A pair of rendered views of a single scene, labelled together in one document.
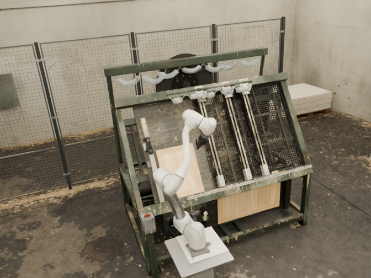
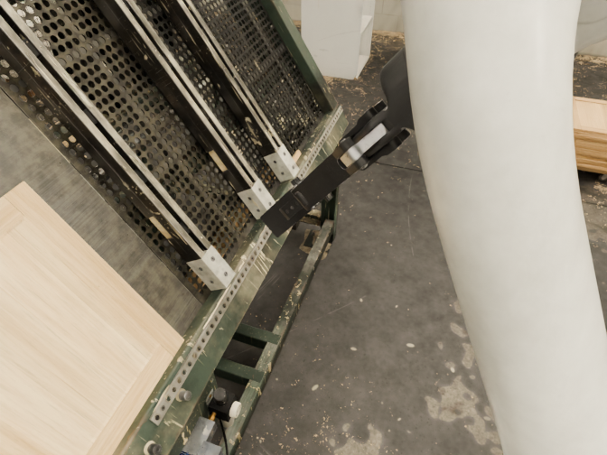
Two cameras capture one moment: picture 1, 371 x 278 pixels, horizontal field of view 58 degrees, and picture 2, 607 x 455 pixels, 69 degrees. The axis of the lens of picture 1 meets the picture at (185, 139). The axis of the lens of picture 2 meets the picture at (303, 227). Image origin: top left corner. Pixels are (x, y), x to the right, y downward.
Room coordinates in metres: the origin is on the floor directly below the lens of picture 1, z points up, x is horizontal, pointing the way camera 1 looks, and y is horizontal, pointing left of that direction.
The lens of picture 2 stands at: (2.51, 0.16, 1.96)
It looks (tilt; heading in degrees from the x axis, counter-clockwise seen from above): 43 degrees down; 308
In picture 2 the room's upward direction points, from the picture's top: straight up
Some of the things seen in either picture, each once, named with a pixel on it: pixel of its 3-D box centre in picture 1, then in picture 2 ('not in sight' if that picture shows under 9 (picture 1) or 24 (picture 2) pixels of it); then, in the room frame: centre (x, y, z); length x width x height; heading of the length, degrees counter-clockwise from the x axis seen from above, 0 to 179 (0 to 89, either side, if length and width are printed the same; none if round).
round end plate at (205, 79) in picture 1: (185, 85); not in sight; (4.25, -0.05, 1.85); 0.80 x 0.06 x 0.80; 109
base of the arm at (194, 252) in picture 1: (199, 245); not in sight; (2.43, -0.06, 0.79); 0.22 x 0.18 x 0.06; 109
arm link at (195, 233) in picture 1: (196, 233); not in sight; (2.43, -0.04, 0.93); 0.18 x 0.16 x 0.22; 33
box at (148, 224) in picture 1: (148, 223); not in sight; (2.74, 0.43, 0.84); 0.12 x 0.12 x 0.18; 19
